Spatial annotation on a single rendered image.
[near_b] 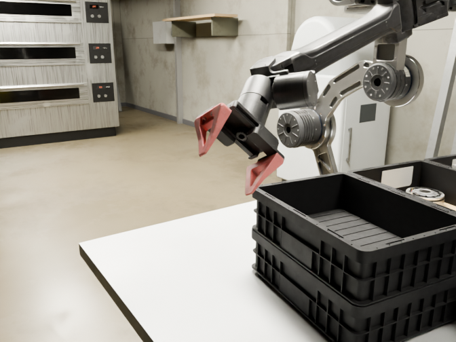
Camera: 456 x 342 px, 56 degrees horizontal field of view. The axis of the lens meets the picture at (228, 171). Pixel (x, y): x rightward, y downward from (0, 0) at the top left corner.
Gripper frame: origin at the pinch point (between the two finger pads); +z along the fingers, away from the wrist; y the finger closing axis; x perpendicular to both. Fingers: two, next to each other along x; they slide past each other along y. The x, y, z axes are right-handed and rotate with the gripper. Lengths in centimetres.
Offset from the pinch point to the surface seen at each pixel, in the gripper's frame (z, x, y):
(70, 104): -312, 465, 2
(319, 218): -28, 23, 44
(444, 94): -239, 55, 176
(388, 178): -50, 13, 59
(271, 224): -16.7, 23.8, 29.9
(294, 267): -6.5, 17.4, 34.1
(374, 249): -3.8, -4.9, 29.8
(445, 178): -53, 2, 69
